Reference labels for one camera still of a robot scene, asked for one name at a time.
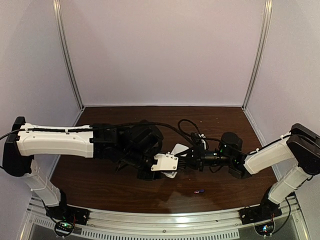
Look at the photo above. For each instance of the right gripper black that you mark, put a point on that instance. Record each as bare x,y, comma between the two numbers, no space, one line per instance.
198,158

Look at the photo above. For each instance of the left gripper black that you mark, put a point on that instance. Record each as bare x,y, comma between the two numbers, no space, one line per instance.
145,173

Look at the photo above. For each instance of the white remote control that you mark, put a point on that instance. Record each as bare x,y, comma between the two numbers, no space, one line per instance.
178,148

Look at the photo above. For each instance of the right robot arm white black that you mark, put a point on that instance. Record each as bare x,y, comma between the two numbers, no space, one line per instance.
300,143

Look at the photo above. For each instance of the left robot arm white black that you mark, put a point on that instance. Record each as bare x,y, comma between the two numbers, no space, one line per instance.
25,141

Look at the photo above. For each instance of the purple battery front right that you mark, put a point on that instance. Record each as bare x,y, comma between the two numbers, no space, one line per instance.
199,191

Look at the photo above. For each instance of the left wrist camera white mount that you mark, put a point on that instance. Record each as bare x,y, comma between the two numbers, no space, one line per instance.
166,161

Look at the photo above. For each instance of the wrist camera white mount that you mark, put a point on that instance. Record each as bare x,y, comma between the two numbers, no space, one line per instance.
166,161
228,144

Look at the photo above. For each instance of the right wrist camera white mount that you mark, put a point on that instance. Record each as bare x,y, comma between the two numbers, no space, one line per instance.
228,144

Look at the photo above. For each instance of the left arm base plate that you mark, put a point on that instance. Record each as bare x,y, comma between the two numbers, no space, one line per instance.
70,214

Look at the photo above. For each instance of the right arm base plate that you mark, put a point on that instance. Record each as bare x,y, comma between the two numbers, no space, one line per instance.
259,213

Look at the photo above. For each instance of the front aluminium rail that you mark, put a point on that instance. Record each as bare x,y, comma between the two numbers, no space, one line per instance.
210,225

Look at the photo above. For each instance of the right aluminium frame post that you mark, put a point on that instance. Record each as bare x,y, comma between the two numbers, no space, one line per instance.
264,32

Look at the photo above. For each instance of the aluminium frame post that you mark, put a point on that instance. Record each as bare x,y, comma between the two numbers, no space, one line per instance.
264,32
65,53

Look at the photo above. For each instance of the left aluminium frame post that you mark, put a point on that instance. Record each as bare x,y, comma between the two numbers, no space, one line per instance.
65,53

